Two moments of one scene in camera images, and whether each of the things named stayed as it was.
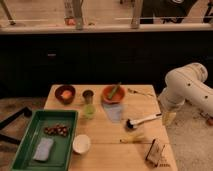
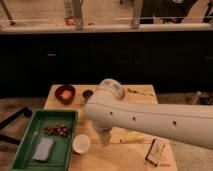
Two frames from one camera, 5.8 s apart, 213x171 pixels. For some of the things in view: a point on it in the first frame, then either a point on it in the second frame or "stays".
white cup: (81, 144) stays
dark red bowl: (65, 93) stays
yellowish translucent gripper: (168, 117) → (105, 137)
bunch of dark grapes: (63, 130) stays
